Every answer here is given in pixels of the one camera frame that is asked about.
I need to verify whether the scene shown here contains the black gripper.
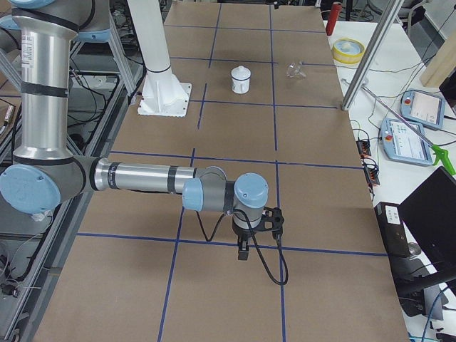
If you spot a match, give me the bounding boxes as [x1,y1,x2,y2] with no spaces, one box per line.
[233,224,255,261]

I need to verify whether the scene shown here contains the white cup lid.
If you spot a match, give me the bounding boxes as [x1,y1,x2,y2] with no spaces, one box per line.
[231,66,251,81]

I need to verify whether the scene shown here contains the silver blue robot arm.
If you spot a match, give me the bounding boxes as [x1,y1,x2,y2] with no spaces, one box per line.
[1,1,272,260]

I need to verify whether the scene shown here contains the white enamel cup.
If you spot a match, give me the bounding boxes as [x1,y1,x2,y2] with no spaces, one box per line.
[232,74,250,94]

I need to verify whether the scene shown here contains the black desktop box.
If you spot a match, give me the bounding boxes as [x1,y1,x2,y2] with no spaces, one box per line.
[374,202,410,258]

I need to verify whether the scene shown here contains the near blue teach pendant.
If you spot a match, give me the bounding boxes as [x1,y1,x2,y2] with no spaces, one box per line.
[380,118,433,166]

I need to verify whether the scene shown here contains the blue teach pendant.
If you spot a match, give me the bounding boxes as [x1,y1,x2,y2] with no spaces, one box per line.
[400,90,445,130]
[380,118,433,166]

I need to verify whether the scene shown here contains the black laptop monitor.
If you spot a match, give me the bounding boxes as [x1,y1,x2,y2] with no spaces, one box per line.
[399,167,456,270]

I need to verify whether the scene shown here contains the metal reacher grabber stick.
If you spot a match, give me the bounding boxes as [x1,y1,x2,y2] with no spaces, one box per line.
[361,83,455,175]

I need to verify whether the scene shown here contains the yellow basket with blue plate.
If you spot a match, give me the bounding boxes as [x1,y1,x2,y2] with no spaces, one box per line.
[332,38,366,65]

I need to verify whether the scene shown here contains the far blue teach pendant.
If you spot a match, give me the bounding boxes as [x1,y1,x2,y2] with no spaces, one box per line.
[400,90,445,130]

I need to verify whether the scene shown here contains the red cylinder tube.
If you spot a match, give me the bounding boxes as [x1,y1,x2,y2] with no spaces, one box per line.
[326,1,342,36]

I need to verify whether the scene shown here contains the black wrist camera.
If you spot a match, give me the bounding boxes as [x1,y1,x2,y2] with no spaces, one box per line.
[254,207,284,240]

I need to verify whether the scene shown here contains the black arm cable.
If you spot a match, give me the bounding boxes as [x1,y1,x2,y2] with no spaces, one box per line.
[195,209,289,286]

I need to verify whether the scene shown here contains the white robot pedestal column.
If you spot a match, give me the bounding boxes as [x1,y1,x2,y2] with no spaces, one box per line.
[128,0,192,118]

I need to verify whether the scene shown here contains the aluminium frame post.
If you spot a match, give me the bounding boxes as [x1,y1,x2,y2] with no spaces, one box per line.
[341,0,404,110]

